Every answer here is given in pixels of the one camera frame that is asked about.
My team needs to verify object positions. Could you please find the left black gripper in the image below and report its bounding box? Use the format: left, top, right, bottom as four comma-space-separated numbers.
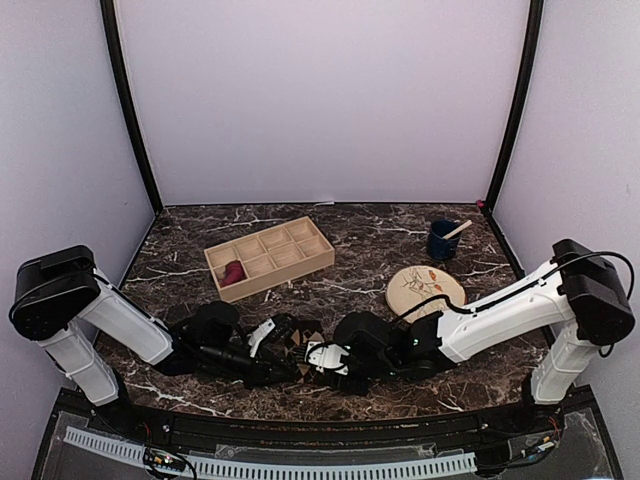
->
199, 342, 297, 392

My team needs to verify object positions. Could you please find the maroon striped sock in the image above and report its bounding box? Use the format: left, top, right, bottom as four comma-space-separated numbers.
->
219, 260, 246, 288

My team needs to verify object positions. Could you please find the brown argyle sock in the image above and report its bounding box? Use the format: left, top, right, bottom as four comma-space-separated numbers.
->
284, 319, 324, 384

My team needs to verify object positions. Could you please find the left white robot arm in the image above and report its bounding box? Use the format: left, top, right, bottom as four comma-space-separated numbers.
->
9, 245, 294, 436

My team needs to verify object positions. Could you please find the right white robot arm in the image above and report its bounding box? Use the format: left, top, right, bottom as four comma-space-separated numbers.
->
305, 239, 635, 434

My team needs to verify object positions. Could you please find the round painted wooden plate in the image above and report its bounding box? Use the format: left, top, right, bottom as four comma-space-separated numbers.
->
385, 265, 467, 322

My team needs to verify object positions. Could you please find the wooden compartment tray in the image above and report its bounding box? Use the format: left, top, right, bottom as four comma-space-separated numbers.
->
204, 217, 335, 303

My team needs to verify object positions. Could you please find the dark blue mug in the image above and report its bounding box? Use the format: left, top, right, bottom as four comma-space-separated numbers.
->
427, 219, 461, 261

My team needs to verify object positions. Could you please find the small circuit board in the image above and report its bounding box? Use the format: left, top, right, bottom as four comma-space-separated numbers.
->
143, 448, 186, 472

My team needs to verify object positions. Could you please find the wooden stick in mug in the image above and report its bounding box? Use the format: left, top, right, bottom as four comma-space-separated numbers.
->
443, 220, 473, 240

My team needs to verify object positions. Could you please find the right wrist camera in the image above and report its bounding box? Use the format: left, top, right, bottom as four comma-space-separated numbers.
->
304, 342, 350, 375

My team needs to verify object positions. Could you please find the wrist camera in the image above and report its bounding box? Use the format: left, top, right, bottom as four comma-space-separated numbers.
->
304, 342, 350, 375
247, 314, 294, 358

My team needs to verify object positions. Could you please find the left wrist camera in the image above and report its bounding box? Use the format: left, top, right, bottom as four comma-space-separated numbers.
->
247, 314, 294, 358

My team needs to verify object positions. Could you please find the white slotted cable duct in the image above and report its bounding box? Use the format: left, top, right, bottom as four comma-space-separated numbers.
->
63, 427, 478, 479

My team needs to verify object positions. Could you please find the black front rail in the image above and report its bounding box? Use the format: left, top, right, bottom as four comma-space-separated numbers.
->
54, 387, 596, 451

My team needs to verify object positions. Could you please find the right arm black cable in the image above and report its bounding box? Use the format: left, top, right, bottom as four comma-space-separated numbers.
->
389, 250, 637, 359

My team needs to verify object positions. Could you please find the left black frame post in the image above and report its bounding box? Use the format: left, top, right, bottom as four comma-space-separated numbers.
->
99, 0, 164, 216

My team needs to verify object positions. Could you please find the black frame post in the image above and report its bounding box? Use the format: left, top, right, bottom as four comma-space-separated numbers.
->
99, 0, 164, 216
483, 0, 545, 217

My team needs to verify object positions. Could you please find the right black frame post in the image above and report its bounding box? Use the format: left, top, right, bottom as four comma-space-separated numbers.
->
483, 0, 545, 217

